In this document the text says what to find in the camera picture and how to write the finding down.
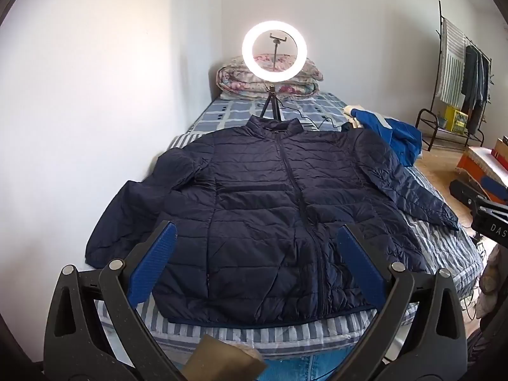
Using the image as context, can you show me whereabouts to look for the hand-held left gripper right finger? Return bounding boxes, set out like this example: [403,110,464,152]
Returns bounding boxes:
[337,223,469,381]

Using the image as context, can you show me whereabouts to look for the ring light on tripod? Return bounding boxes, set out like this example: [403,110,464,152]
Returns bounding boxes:
[241,20,308,122]

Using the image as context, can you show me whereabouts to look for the yellow box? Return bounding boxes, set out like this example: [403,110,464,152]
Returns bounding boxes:
[442,105,470,133]

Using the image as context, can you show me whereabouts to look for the black metal clothes rack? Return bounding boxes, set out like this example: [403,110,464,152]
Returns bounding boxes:
[415,0,496,152]

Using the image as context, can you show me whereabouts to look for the person's blue jeans leg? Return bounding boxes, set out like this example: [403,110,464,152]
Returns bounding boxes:
[260,353,360,381]

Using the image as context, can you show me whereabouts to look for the striped hanging towel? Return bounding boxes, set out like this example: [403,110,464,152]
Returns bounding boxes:
[435,18,468,104]

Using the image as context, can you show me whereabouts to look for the brown cloth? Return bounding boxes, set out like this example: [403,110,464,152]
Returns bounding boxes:
[186,334,267,381]

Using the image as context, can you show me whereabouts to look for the navy puffer jacket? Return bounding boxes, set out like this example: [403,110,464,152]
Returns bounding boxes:
[85,115,461,328]

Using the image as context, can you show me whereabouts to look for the blue and white jacket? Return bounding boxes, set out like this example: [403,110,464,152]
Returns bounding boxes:
[342,105,423,167]

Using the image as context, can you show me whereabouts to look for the bed with striped blue cover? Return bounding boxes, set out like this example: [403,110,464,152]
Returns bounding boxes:
[93,91,485,360]

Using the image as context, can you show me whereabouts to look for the orange box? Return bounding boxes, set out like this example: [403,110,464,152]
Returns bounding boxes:
[456,146,508,191]

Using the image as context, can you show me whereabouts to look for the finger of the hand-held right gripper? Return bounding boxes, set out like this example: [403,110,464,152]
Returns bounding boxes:
[480,175,508,202]
[450,179,488,208]

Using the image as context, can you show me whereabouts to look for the dark hanging clothes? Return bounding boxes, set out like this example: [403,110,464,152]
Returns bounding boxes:
[460,45,493,136]

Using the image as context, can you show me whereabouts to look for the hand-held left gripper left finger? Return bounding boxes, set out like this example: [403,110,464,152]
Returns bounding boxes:
[43,220,187,381]

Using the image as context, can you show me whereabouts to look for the folded floral quilt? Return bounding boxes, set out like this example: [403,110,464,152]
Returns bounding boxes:
[216,53,324,100]

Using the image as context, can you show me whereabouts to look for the blue plaid bedsheet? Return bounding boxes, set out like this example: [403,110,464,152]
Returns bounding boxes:
[186,91,352,133]

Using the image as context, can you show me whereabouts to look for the brown cardboard box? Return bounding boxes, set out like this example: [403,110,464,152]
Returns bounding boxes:
[491,136,508,160]

